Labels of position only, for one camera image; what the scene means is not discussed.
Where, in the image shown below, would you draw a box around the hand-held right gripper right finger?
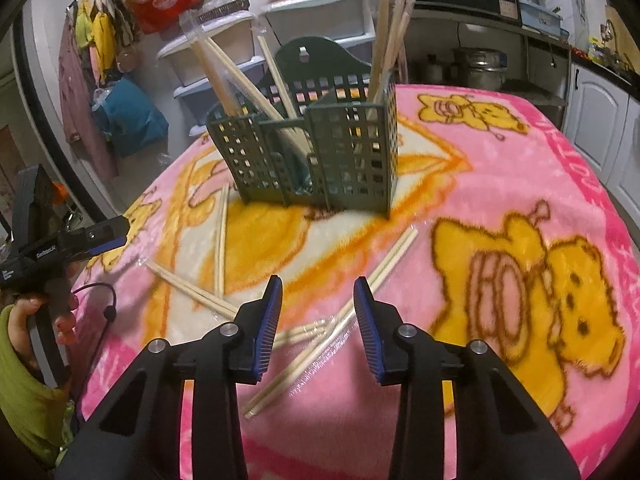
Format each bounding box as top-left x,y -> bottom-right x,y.
353,276 -> 581,480

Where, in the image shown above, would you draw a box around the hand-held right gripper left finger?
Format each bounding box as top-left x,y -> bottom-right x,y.
57,275 -> 285,480

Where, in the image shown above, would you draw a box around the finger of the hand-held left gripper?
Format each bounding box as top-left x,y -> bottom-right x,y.
85,215 -> 131,261

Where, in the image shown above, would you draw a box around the green plastic utensil basket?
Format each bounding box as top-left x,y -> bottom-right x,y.
206,35 -> 399,219

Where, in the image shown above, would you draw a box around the person's left forearm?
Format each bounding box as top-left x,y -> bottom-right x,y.
0,305 -> 77,468

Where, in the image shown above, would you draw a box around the person's left hand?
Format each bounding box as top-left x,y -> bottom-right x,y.
7,295 -> 82,367

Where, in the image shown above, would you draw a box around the blue cloth bag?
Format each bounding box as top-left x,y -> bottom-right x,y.
91,79 -> 169,158

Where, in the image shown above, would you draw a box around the pink hanging cloth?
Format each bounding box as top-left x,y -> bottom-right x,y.
57,30 -> 119,182

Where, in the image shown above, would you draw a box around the pink printed blanket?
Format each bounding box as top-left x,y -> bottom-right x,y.
75,82 -> 640,480

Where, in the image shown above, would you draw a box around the yellow hanging garments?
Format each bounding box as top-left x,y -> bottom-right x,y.
75,0 -> 121,82

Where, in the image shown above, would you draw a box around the plastic drawer tower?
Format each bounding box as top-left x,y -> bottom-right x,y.
157,9 -> 267,136
259,0 -> 379,83

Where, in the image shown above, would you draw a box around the brown wicker basket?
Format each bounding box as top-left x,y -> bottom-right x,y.
197,0 -> 251,26

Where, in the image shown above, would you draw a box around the large steel pot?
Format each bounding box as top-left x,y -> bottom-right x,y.
452,47 -> 507,92

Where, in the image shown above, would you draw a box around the white kitchen cabinets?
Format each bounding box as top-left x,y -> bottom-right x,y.
567,57 -> 640,206

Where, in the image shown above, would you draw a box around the light blue box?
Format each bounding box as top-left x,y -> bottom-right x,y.
520,0 -> 564,31

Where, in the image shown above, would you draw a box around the black headset cable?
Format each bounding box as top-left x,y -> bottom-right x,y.
72,282 -> 119,377

